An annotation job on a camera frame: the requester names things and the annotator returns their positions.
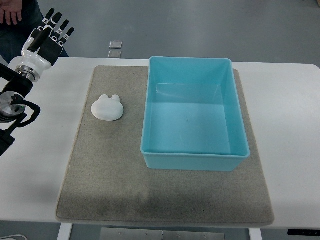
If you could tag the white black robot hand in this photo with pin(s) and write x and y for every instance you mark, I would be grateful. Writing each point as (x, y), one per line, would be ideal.
(45, 45)

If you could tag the white frog-shaped toy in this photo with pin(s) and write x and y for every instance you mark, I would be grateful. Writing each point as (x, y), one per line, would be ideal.
(108, 108)

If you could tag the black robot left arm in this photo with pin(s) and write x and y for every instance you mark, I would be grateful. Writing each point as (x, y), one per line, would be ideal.
(14, 108)

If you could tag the light blue plastic box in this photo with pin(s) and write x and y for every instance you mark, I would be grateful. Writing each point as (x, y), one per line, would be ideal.
(193, 117)

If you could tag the bare human hand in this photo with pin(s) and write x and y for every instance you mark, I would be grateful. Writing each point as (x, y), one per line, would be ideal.
(10, 11)

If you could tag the person in dark clothes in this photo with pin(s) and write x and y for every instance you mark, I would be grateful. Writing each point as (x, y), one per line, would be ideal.
(13, 37)

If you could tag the upper metal floor plate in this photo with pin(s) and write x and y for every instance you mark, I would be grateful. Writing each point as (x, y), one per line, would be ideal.
(115, 44)

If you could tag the metal floor plate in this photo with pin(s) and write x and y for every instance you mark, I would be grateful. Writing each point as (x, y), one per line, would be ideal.
(114, 54)
(115, 44)

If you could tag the lower metal floor plate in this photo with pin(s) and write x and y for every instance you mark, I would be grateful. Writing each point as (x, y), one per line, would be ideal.
(114, 54)

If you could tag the grey felt mat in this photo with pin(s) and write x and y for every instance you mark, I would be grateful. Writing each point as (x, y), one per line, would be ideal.
(108, 182)

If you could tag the white table leg left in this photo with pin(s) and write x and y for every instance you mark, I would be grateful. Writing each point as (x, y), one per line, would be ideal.
(65, 231)

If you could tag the white table leg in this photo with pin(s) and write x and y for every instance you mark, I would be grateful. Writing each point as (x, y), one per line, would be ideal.
(255, 234)
(65, 231)

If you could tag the grey metal table crossbar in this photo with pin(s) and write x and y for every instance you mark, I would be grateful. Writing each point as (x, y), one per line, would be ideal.
(148, 234)

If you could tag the white table leg right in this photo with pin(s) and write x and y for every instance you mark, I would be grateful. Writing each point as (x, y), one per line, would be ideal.
(255, 234)

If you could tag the black table control panel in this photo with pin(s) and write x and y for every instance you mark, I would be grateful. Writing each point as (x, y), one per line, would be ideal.
(304, 232)

